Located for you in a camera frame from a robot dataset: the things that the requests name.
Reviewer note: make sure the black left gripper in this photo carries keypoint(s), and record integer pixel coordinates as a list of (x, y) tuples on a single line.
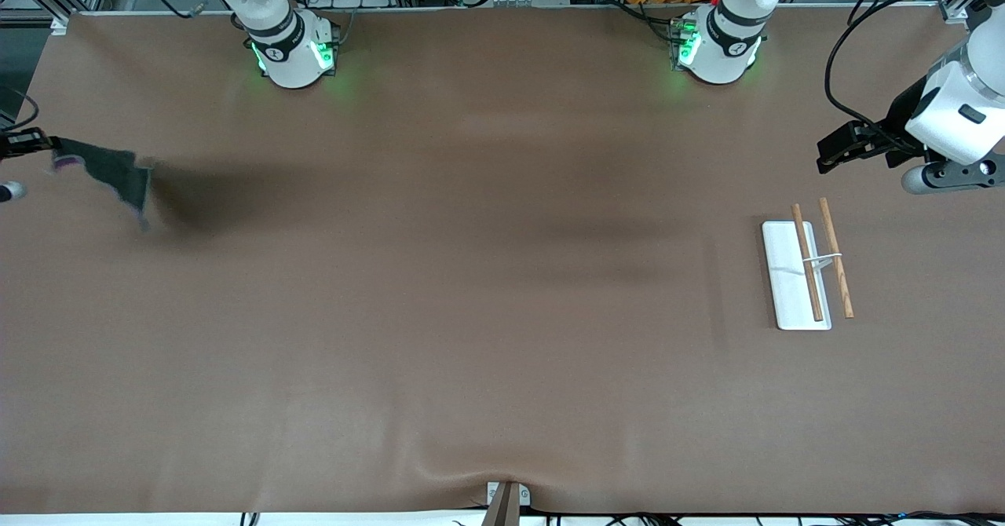
[(900, 120)]

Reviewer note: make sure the grey and purple microfibre towel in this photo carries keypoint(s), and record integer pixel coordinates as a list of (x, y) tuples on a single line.
[(118, 173)]

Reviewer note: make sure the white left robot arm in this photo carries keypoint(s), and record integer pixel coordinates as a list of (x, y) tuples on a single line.
[(726, 39)]

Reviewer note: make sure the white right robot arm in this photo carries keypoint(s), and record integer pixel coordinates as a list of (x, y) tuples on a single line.
[(290, 39)]

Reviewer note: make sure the brown table cover mat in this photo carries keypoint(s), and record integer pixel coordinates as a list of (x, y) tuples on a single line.
[(471, 353)]

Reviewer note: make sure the metal table edge bracket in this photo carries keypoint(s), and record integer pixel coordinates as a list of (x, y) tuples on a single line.
[(506, 501)]

